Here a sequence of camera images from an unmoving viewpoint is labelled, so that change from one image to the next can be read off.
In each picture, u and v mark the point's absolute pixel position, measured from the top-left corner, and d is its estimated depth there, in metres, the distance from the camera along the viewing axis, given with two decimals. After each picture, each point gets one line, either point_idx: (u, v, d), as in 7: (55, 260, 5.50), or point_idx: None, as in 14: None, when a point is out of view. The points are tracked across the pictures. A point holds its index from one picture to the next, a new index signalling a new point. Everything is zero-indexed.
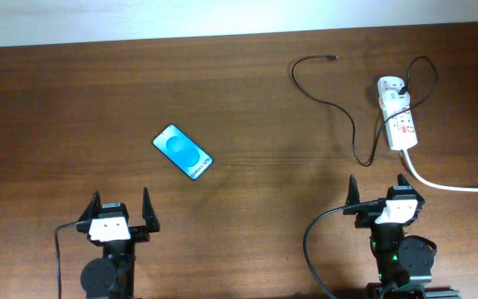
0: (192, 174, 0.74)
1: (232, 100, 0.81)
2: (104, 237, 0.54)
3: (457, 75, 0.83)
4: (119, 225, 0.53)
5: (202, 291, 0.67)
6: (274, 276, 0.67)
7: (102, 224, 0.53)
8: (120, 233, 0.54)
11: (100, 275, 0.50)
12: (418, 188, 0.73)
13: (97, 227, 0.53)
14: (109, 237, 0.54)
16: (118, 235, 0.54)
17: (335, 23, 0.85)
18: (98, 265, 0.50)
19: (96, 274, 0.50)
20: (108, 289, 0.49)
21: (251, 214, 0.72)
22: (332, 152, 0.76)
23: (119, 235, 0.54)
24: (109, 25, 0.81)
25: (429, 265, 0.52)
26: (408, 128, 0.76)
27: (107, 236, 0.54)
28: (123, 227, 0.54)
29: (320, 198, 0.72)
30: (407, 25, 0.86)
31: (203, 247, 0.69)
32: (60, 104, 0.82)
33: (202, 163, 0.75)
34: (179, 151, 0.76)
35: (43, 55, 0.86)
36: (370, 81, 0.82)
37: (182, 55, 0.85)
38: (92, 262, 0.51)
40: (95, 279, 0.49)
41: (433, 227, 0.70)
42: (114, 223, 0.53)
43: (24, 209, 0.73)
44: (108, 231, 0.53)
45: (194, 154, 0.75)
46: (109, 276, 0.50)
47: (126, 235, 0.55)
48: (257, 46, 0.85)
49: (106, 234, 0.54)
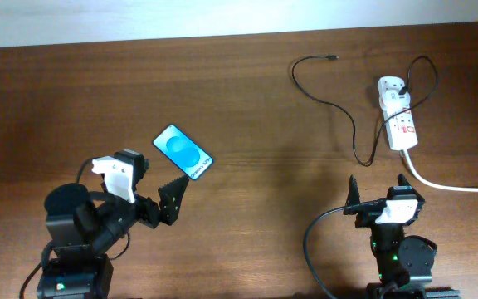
0: (192, 174, 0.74)
1: (232, 100, 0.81)
2: (107, 179, 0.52)
3: (456, 74, 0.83)
4: (124, 172, 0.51)
5: (202, 290, 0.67)
6: (274, 276, 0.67)
7: (110, 164, 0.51)
8: (122, 183, 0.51)
11: (68, 198, 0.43)
12: (418, 188, 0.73)
13: (104, 166, 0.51)
14: (111, 181, 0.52)
16: (119, 183, 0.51)
17: (335, 23, 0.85)
18: (66, 188, 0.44)
19: (63, 196, 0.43)
20: (73, 212, 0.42)
21: (251, 214, 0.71)
22: (332, 152, 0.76)
23: (119, 182, 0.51)
24: (109, 25, 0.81)
25: (429, 266, 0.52)
26: (408, 128, 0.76)
27: (109, 180, 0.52)
28: (126, 178, 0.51)
29: (320, 198, 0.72)
30: (407, 25, 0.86)
31: (203, 247, 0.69)
32: (60, 103, 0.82)
33: (202, 163, 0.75)
34: (179, 151, 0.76)
35: (44, 55, 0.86)
36: (371, 81, 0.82)
37: (182, 55, 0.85)
38: (62, 185, 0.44)
40: (60, 201, 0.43)
41: (433, 227, 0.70)
42: (120, 168, 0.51)
43: (25, 210, 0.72)
44: (112, 174, 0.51)
45: (194, 154, 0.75)
46: (78, 198, 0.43)
47: (128, 186, 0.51)
48: (257, 46, 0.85)
49: (109, 177, 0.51)
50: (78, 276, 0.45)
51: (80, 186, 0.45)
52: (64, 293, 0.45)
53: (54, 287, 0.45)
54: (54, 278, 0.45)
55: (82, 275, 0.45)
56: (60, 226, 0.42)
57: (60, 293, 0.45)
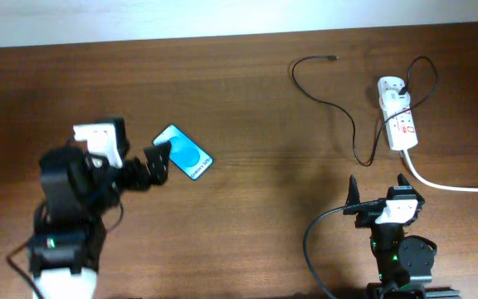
0: (192, 174, 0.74)
1: (232, 100, 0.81)
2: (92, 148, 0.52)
3: (456, 74, 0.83)
4: (107, 134, 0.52)
5: (202, 290, 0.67)
6: (274, 276, 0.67)
7: (91, 130, 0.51)
8: (108, 146, 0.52)
11: (63, 154, 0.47)
12: (418, 188, 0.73)
13: (85, 133, 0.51)
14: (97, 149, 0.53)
16: (105, 147, 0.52)
17: (334, 23, 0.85)
18: (60, 149, 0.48)
19: (59, 154, 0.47)
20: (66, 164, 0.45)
21: (251, 214, 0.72)
22: (332, 152, 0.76)
23: (106, 146, 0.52)
24: (109, 26, 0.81)
25: (429, 266, 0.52)
26: (408, 128, 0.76)
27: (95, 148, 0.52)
28: (110, 139, 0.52)
29: (320, 198, 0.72)
30: (407, 25, 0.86)
31: (203, 247, 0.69)
32: (60, 103, 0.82)
33: (202, 163, 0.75)
34: (179, 151, 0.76)
35: (44, 55, 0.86)
36: (371, 81, 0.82)
37: (182, 55, 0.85)
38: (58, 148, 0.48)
40: (56, 158, 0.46)
41: (433, 227, 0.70)
42: (103, 130, 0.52)
43: (24, 210, 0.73)
44: (96, 140, 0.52)
45: (194, 154, 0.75)
46: (72, 155, 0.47)
47: (114, 148, 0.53)
48: (257, 46, 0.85)
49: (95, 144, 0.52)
50: (70, 234, 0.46)
51: (73, 147, 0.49)
52: (54, 251, 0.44)
53: (45, 246, 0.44)
54: (45, 236, 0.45)
55: (74, 233, 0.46)
56: (56, 180, 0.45)
57: (50, 251, 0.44)
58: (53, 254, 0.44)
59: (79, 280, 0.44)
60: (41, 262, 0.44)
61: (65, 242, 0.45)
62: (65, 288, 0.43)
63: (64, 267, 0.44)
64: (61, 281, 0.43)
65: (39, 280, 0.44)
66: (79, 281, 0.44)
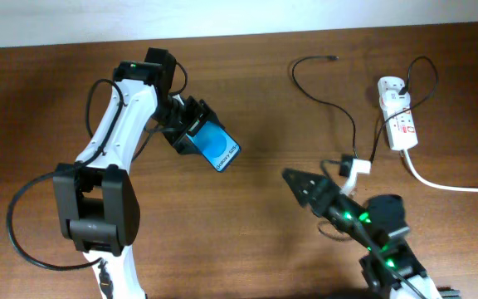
0: (218, 166, 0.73)
1: (232, 100, 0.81)
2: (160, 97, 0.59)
3: (456, 75, 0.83)
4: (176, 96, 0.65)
5: (202, 291, 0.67)
6: (275, 276, 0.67)
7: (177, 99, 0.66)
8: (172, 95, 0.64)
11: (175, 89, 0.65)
12: (418, 188, 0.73)
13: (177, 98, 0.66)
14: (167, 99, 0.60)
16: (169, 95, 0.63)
17: (335, 23, 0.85)
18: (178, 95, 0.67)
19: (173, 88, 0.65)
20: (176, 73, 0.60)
21: (250, 214, 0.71)
22: (332, 152, 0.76)
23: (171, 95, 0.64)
24: (109, 26, 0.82)
25: (400, 216, 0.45)
26: (408, 128, 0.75)
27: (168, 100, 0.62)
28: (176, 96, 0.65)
29: None
30: (408, 24, 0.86)
31: (202, 247, 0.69)
32: (59, 103, 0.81)
33: (229, 152, 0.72)
34: (207, 139, 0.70)
35: (44, 54, 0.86)
36: (371, 81, 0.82)
37: (182, 55, 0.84)
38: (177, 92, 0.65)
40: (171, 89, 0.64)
41: (434, 227, 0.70)
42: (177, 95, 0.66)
43: (23, 210, 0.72)
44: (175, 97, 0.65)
45: (221, 144, 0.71)
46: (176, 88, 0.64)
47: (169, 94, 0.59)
48: (258, 46, 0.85)
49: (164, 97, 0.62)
50: (148, 69, 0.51)
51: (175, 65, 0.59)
52: (132, 74, 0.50)
53: (129, 69, 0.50)
54: (127, 65, 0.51)
55: (149, 71, 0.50)
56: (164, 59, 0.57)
57: (131, 69, 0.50)
58: (134, 74, 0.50)
59: (148, 93, 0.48)
60: (124, 78, 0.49)
61: (142, 70, 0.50)
62: (137, 91, 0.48)
63: (140, 82, 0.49)
64: (134, 89, 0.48)
65: (119, 84, 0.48)
66: (147, 95, 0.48)
